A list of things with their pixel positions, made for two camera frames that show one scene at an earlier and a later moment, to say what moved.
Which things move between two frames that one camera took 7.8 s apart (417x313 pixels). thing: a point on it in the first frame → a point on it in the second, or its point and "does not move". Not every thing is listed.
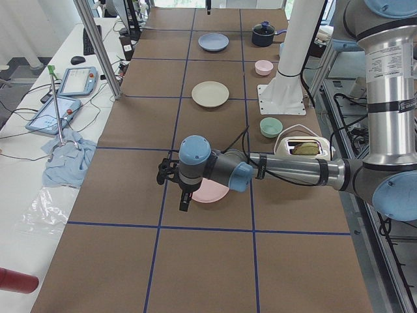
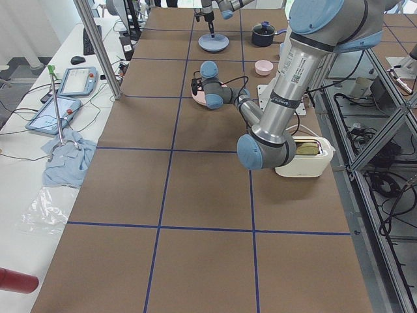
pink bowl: [263, 67] does not move
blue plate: [214, 42] does not move
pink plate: [209, 191] → [201, 95]
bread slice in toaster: [306, 149] does not move
